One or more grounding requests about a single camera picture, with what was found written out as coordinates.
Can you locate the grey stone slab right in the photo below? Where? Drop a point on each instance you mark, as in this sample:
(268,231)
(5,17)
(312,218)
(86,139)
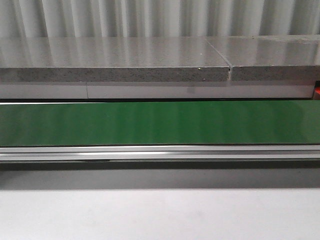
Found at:
(275,58)

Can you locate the grey stone slab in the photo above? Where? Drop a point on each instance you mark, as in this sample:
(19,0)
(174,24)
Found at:
(110,60)
(275,58)

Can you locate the green conveyor belt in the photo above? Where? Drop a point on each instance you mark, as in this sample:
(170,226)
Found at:
(166,122)

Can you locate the grey stone slab left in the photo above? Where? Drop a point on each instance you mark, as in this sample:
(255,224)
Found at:
(110,60)

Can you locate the white pleated curtain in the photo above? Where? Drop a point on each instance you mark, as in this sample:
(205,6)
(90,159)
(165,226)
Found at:
(158,18)

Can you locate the aluminium conveyor side rail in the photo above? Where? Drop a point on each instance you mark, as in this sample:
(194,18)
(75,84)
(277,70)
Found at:
(161,153)

